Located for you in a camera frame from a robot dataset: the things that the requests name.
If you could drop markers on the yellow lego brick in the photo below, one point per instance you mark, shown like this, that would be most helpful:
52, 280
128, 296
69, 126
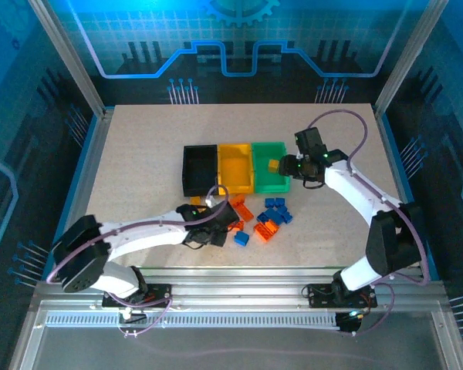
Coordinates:
273, 165
195, 200

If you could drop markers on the long orange lego brick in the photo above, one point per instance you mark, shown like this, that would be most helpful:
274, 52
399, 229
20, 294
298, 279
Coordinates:
245, 212

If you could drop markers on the large blue lego brick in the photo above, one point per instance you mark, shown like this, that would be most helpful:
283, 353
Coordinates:
269, 215

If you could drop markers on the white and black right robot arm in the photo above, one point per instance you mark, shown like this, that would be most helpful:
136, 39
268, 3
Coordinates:
351, 189

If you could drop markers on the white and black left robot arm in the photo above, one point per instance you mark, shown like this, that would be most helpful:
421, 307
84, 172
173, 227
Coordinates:
146, 231

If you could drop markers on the green plastic container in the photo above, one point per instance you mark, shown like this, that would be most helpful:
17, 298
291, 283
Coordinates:
266, 181

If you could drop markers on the yellow plastic container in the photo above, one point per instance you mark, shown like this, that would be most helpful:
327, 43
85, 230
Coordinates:
235, 169

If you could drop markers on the black plastic container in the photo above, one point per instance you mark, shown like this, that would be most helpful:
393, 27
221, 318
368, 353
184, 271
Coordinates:
198, 169

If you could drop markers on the black controller box with lights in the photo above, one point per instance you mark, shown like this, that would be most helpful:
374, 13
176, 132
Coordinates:
349, 323

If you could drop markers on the aluminium frame beam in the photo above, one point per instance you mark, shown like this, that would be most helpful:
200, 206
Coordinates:
235, 285

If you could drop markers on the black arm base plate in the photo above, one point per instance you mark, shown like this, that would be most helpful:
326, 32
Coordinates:
316, 294
162, 294

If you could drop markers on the blue table side rail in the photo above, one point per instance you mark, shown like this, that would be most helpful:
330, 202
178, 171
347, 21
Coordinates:
399, 173
77, 192

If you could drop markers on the aluminium frame post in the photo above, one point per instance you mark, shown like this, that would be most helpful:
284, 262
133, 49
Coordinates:
407, 58
73, 58

